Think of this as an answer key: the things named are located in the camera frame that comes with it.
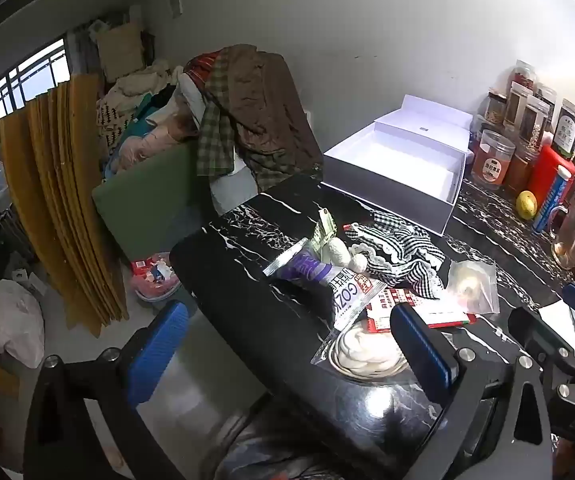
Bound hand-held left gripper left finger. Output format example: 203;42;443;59
24;300;190;480

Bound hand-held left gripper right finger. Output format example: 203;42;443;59
390;303;554;480

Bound red white snack packet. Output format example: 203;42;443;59
367;287;477;335

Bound clear bag of white item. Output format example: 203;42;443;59
311;320;411;386

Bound black white checked lace cloth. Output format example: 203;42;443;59
345;211;448;301

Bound white plush toy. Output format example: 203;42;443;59
326;237;368;276

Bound purple silver snack packet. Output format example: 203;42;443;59
264;240;343;291

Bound white gift box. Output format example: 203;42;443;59
321;94;473;237

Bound pink basin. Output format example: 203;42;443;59
130;252;183;303

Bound clear zip bag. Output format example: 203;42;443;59
442;259;501;315

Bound blue white labelled bottle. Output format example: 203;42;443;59
533;176;572;235

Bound yellow lemon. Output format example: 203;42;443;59
516;191;541;221

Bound red container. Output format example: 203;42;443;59
527;144;575;201

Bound jar of brown spice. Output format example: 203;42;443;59
505;147;538;196

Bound white plastic bag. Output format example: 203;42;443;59
0;280;46;368

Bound green panel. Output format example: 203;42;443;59
92;142;228;261

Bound green patterned small packet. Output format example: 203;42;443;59
312;207;338;253

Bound open clear jar orange label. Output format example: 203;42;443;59
471;130;517;191

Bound jar with black label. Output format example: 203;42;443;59
557;100;575;161

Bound white chair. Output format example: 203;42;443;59
180;72;258;216

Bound tall jar brown label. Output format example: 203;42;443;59
520;95;551;148
505;82;531;128

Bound yellow curtain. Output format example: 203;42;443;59
0;74;131;336

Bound seed jar with black lid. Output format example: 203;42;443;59
485;89;508;126

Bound green plaid shirt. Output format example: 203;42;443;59
188;52;278;191

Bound clear jar of red spice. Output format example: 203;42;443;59
510;60;538;93

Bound pile of clothes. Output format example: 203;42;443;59
95;57;203;181

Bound brown quilted jacket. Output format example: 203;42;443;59
218;45;323;181

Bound beige cardboard sheet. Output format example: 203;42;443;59
98;22;146;83

